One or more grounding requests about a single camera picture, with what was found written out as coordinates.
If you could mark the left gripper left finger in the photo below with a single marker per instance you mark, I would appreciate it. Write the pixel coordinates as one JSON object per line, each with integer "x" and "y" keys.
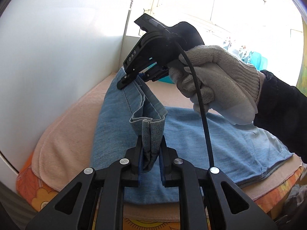
{"x": 93, "y": 191}

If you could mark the right gloved hand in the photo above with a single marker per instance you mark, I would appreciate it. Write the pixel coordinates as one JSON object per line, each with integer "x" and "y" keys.
{"x": 227, "y": 85}

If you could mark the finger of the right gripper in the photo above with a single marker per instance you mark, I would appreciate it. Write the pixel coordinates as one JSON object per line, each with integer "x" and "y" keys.
{"x": 126, "y": 80}
{"x": 154, "y": 73}

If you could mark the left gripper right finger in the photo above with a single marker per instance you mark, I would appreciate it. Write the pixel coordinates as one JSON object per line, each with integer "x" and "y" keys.
{"x": 209, "y": 199}

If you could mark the blue denim pants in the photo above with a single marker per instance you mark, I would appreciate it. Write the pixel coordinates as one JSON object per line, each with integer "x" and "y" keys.
{"x": 246, "y": 154}

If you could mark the beige blanket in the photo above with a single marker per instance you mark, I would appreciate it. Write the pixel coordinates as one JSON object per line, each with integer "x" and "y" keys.
{"x": 64, "y": 150}

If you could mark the right black sleeve forearm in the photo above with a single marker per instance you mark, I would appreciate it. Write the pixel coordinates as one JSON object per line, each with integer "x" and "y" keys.
{"x": 282, "y": 112}

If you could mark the blue bottle on windowsill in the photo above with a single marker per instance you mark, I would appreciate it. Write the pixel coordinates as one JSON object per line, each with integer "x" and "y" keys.
{"x": 256, "y": 59}

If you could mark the orange floral bedsheet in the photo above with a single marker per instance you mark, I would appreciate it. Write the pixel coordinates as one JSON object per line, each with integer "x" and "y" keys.
{"x": 268, "y": 194}

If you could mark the white wardrobe cabinet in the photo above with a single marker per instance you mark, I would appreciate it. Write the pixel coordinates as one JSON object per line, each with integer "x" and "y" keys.
{"x": 52, "y": 53}

